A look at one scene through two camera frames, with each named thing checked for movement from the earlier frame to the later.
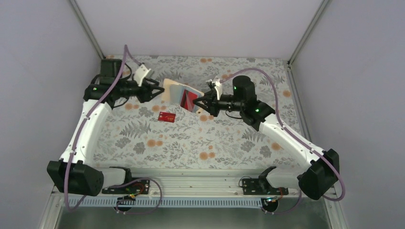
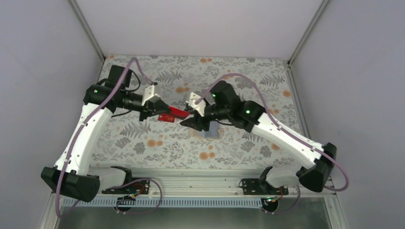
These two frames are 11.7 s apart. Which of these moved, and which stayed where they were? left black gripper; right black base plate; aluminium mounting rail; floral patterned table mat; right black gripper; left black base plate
Moved: right black gripper; left black gripper
Stayed: left black base plate; right black base plate; aluminium mounting rail; floral patterned table mat
